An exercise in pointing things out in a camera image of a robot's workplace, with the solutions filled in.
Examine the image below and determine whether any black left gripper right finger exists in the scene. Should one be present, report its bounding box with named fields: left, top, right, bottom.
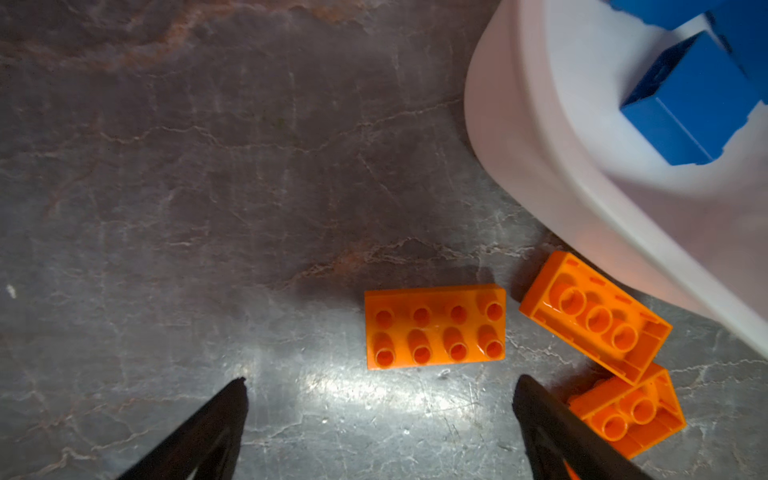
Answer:
left=513, top=375, right=649, bottom=479

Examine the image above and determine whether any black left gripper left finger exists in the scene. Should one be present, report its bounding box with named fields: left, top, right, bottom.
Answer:
left=120, top=377, right=249, bottom=479

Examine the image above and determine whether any orange lego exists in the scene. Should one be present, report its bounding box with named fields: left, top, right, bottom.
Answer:
left=364, top=284, right=506, bottom=370
left=519, top=251, right=673, bottom=385
left=567, top=363, right=687, bottom=459

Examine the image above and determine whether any blue lego cluster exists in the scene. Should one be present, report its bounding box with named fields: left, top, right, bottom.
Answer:
left=620, top=31, right=759, bottom=166

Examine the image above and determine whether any blue lego brick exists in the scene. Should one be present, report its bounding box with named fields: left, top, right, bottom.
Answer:
left=608, top=0, right=723, bottom=30

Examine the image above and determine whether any white plastic bin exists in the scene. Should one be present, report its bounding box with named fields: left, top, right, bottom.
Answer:
left=464, top=1, right=767, bottom=354

